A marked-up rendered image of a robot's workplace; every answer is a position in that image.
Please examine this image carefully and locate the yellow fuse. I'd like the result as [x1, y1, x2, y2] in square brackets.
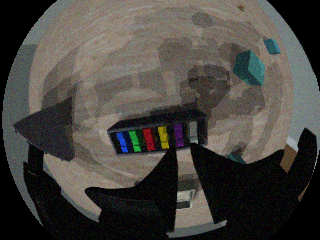
[159, 125, 169, 148]

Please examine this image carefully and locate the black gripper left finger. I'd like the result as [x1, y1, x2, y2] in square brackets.
[84, 145, 179, 233]

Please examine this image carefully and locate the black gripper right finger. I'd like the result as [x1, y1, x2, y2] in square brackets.
[189, 143, 285, 224]

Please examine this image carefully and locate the teal cube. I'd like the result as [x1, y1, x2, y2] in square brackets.
[263, 39, 281, 55]
[233, 49, 265, 87]
[227, 153, 247, 164]

